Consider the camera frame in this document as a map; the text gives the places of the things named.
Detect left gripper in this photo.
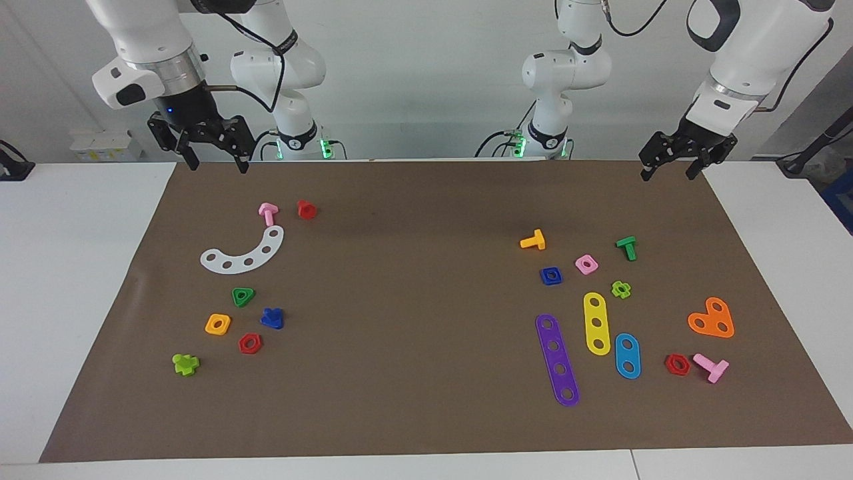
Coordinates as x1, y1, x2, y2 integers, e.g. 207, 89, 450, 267
638, 121, 738, 183

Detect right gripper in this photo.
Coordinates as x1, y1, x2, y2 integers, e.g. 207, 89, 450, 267
147, 85, 256, 175

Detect white box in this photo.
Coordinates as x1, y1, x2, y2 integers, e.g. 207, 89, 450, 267
69, 129, 143, 163

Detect black stand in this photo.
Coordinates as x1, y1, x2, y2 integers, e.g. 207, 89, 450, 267
0, 139, 36, 183
776, 109, 853, 176

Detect white curved perforated strip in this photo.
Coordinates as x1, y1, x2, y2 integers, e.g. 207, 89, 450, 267
200, 225, 285, 275

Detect blue crate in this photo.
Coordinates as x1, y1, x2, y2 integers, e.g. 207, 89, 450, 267
820, 169, 853, 235

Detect orange heart-shaped plate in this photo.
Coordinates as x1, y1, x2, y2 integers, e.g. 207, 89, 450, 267
687, 297, 736, 339

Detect yellow three-hole strip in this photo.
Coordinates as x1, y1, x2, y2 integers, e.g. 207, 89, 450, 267
583, 292, 612, 357

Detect blue two-hole strip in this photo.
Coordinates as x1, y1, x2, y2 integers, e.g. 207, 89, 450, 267
614, 333, 642, 381

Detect purple four-hole strip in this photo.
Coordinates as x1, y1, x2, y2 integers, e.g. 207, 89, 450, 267
535, 313, 580, 408

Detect black cable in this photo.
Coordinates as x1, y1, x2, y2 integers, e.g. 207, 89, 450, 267
753, 17, 836, 113
203, 5, 289, 113
600, 0, 669, 38
474, 100, 538, 159

